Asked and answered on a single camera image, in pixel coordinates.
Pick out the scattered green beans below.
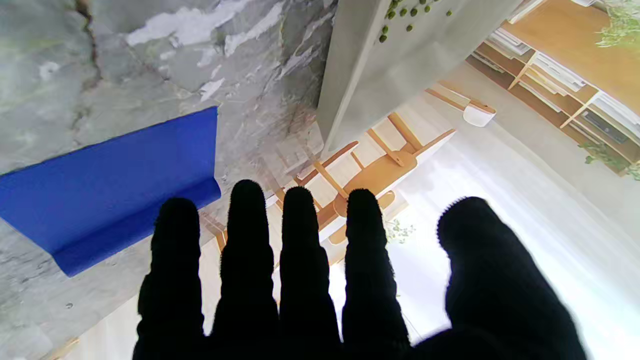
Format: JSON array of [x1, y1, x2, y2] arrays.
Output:
[[378, 0, 453, 43]]

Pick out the blue plastic scraper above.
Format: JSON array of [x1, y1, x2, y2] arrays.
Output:
[[0, 106, 222, 278]]

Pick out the white baking tray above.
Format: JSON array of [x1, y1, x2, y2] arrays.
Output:
[[316, 0, 523, 156]]

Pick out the printed room scene backdrop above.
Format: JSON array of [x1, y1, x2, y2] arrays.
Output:
[[40, 0, 640, 360]]

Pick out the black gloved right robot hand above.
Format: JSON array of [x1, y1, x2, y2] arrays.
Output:
[[132, 180, 588, 360]]

